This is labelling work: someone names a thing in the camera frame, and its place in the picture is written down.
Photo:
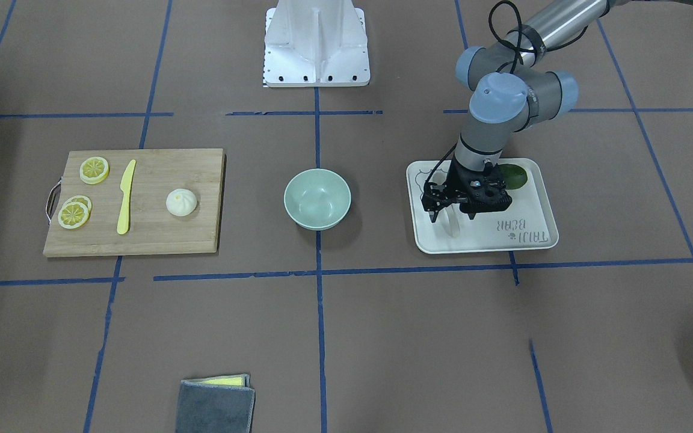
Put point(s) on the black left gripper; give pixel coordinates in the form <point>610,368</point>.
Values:
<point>456,186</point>

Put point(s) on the white ceramic spoon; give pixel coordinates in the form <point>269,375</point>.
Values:
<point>452,226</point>

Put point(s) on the white steamed bun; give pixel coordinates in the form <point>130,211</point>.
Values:
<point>181,202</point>

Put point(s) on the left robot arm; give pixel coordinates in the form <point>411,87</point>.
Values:
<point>508,96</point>

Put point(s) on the mint green bowl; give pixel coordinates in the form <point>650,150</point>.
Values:
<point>317,199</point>

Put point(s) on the green lime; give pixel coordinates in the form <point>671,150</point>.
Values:
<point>515,177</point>

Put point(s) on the cream bear serving tray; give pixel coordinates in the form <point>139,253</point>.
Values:
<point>528,224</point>

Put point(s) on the yellow sponge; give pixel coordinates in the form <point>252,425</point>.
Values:
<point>226,380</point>

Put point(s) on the bamboo cutting board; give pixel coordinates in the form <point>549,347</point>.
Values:
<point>152,229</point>

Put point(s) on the yellow plastic knife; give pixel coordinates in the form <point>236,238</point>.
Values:
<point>125,185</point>

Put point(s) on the lemon slice upper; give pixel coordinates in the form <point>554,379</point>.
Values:
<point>93,170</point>

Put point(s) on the lemon slice underneath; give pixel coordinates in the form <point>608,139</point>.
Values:
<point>86,201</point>

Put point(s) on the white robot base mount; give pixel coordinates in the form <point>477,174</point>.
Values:
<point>315,43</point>

